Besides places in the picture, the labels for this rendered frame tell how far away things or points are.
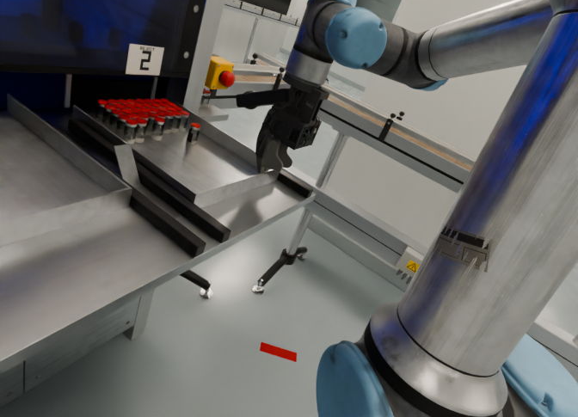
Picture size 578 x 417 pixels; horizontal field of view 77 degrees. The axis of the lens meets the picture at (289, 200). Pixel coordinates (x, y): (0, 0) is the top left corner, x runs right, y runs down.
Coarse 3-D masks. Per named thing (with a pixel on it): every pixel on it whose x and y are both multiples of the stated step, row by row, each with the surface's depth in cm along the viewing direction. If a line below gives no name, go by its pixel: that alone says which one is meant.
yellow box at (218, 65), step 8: (216, 56) 99; (216, 64) 93; (224, 64) 95; (232, 64) 98; (208, 72) 95; (216, 72) 94; (208, 80) 96; (216, 80) 96; (216, 88) 98; (224, 88) 100
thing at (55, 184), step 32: (0, 128) 62; (32, 128) 64; (0, 160) 55; (32, 160) 57; (64, 160) 60; (0, 192) 49; (32, 192) 51; (64, 192) 54; (96, 192) 56; (128, 192) 54; (0, 224) 41; (32, 224) 44; (64, 224) 48
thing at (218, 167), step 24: (96, 120) 69; (192, 120) 90; (120, 144) 66; (144, 144) 75; (168, 144) 78; (216, 144) 87; (240, 144) 85; (168, 168) 70; (192, 168) 73; (216, 168) 77; (240, 168) 81; (192, 192) 60; (216, 192) 64; (240, 192) 71
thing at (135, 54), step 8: (136, 48) 73; (144, 48) 74; (152, 48) 76; (160, 48) 77; (128, 56) 72; (136, 56) 73; (144, 56) 75; (152, 56) 77; (160, 56) 78; (128, 64) 73; (136, 64) 75; (144, 64) 76; (152, 64) 78; (160, 64) 79; (128, 72) 74; (136, 72) 75; (144, 72) 77; (152, 72) 79
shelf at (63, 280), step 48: (288, 192) 80; (48, 240) 45; (96, 240) 48; (144, 240) 51; (240, 240) 62; (0, 288) 38; (48, 288) 40; (96, 288) 42; (144, 288) 45; (0, 336) 34; (48, 336) 36
